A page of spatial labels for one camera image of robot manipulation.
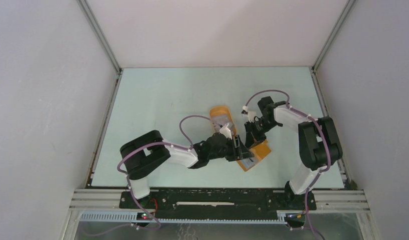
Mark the black mounting base plate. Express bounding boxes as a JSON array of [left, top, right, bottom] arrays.
[[119, 187, 317, 220]]

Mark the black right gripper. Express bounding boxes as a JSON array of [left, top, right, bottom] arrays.
[[245, 117, 280, 150]]

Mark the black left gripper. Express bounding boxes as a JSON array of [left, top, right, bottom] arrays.
[[208, 134, 254, 162]]

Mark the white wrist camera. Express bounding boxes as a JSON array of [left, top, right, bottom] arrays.
[[219, 122, 232, 140], [241, 105, 257, 123]]

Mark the grey slotted cable duct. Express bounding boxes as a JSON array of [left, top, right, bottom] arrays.
[[78, 211, 287, 225]]

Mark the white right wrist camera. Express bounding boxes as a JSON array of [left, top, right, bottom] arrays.
[[241, 105, 257, 123]]

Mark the orange oval plastic tray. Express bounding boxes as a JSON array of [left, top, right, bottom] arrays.
[[209, 105, 237, 136]]

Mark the orange leather card holder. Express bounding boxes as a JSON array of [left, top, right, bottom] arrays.
[[237, 140, 272, 172]]

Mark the aluminium frame rail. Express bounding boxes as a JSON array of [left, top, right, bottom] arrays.
[[69, 187, 370, 214]]

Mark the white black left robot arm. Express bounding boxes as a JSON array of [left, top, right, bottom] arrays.
[[116, 130, 255, 209]]

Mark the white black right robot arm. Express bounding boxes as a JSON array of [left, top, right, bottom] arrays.
[[241, 96, 343, 209]]

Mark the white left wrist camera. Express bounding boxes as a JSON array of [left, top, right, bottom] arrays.
[[219, 122, 232, 140]]

